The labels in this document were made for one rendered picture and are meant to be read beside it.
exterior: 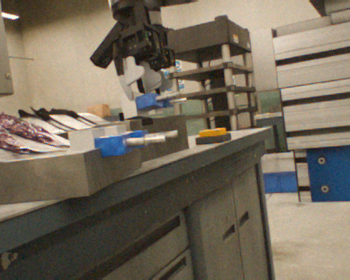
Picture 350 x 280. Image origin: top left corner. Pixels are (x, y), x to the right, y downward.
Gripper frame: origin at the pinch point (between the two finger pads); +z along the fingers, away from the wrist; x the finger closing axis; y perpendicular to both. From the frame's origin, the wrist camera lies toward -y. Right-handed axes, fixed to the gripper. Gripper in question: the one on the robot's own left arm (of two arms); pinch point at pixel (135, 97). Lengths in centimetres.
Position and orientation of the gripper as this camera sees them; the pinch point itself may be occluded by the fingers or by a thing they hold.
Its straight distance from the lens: 85.2
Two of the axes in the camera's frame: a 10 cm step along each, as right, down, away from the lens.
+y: 8.6, -2.3, -4.6
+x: 4.7, 0.3, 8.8
